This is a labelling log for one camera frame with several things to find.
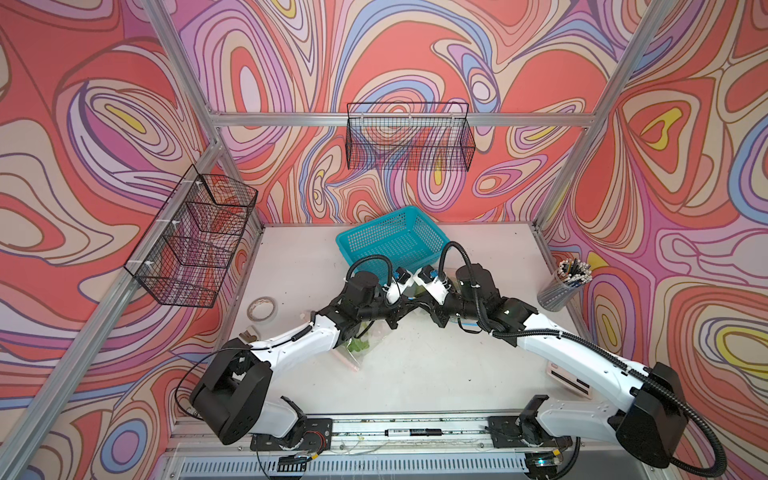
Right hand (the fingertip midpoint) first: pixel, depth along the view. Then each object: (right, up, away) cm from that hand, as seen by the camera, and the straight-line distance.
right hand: (419, 306), depth 76 cm
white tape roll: (-49, -4, +19) cm, 53 cm away
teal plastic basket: (-1, +19, +39) cm, 43 cm away
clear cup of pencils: (+44, +7, +7) cm, 45 cm away
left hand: (+1, 0, +1) cm, 2 cm away
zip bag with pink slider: (-19, -14, +8) cm, 25 cm away
